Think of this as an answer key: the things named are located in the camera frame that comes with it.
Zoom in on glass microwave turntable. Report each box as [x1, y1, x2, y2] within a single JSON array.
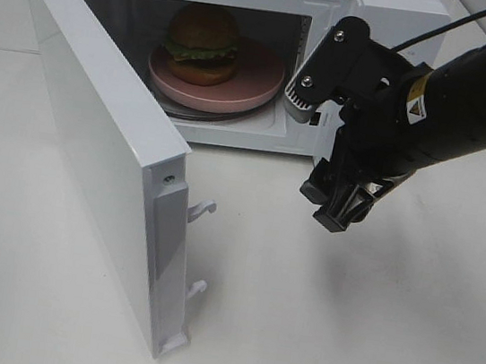
[[153, 91, 276, 123]]

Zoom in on burger with lettuce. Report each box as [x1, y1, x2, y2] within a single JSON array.
[[163, 3, 240, 86]]

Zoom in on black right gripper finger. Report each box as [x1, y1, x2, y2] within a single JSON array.
[[283, 16, 370, 124], [299, 158, 394, 233]]

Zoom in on pink plate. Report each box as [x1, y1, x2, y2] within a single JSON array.
[[148, 37, 286, 114]]

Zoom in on white microwave oven body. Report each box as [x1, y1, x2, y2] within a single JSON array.
[[83, 0, 450, 159]]

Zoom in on white microwave door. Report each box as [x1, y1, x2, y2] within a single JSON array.
[[29, 0, 217, 358]]

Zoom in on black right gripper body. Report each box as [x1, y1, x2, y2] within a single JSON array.
[[315, 34, 432, 193]]

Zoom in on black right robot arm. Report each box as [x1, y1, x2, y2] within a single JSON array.
[[284, 16, 486, 233]]

